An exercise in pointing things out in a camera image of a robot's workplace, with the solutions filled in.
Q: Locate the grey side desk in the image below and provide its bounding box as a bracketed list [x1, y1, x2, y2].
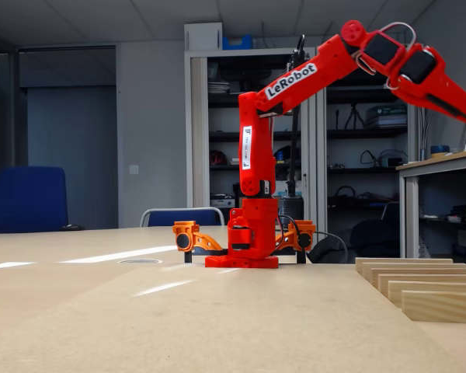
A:
[395, 147, 466, 265]

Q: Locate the blue plastic box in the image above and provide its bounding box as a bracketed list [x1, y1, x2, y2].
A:
[221, 34, 254, 51]

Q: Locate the stack of books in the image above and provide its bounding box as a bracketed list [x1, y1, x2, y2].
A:
[364, 103, 408, 129]

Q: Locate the small black tripod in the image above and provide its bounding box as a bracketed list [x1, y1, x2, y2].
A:
[343, 103, 368, 131]

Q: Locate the black office chair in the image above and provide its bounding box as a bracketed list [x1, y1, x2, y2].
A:
[308, 235, 350, 264]
[349, 200, 402, 260]

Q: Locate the brown fibreboard work board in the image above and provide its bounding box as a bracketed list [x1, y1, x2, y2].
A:
[0, 266, 466, 373]

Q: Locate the large blue chair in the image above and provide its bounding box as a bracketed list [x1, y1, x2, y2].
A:
[0, 166, 69, 234]

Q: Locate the orange table clamp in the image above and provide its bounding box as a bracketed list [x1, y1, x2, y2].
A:
[172, 220, 223, 253]
[273, 219, 317, 253]

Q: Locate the white box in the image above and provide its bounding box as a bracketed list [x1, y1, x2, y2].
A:
[183, 22, 224, 51]

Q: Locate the black camera stand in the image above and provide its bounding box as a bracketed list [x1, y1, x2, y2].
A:
[278, 33, 311, 229]

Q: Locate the white cable grommet ring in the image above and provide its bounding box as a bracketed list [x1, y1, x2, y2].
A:
[117, 257, 163, 265]

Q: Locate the blue chair with metal frame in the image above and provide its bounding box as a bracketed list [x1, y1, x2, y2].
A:
[139, 207, 226, 228]

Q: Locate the grey metal shelf cabinet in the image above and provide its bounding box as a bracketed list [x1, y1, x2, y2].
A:
[315, 43, 426, 265]
[183, 47, 318, 234]

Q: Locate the metal coat stand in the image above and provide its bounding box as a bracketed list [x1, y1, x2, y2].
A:
[417, 104, 436, 161]

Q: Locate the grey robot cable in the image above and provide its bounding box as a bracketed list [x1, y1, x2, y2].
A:
[314, 231, 350, 264]

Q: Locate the white electronic device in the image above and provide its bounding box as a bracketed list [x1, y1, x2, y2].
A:
[210, 193, 236, 209]

